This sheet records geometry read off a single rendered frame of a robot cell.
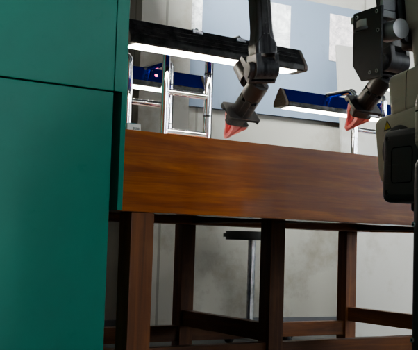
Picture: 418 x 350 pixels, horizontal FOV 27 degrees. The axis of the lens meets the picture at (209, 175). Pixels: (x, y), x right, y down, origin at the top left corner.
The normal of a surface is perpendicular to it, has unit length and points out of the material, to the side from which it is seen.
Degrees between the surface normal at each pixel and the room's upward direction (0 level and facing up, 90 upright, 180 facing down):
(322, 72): 90
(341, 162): 90
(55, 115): 90
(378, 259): 83
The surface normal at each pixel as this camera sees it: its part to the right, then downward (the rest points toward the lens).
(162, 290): 0.48, -0.05
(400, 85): -0.88, -0.07
